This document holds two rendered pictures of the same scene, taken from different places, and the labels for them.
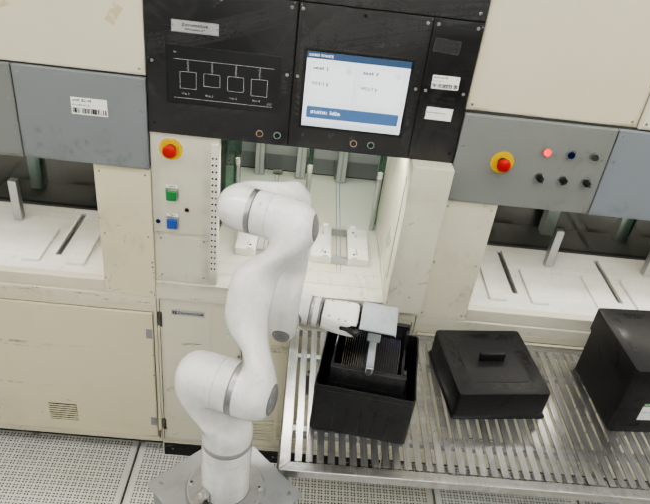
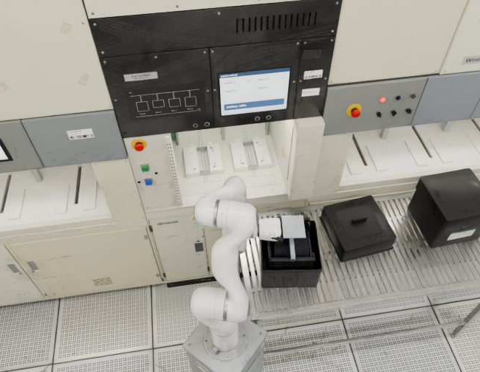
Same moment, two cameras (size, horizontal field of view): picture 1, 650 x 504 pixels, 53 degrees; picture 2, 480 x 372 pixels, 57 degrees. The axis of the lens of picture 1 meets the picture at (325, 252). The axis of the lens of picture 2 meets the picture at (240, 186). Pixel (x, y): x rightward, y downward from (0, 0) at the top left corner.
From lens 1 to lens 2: 0.65 m
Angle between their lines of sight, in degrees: 18
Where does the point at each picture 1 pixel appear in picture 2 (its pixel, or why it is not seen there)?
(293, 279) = not seen: hidden behind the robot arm
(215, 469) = (221, 340)
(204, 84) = (153, 106)
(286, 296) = not seen: hidden behind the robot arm
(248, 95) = (184, 106)
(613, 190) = (425, 110)
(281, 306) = not seen: hidden behind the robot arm
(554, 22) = (382, 25)
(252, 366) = (235, 298)
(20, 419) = (77, 291)
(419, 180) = (303, 133)
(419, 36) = (292, 52)
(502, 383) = (368, 237)
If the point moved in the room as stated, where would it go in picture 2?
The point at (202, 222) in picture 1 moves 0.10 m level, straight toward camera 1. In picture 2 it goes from (167, 177) to (172, 192)
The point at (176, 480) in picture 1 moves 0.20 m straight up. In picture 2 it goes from (196, 341) to (193, 323)
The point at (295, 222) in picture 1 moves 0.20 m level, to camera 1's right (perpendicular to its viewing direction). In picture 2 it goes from (246, 221) to (304, 217)
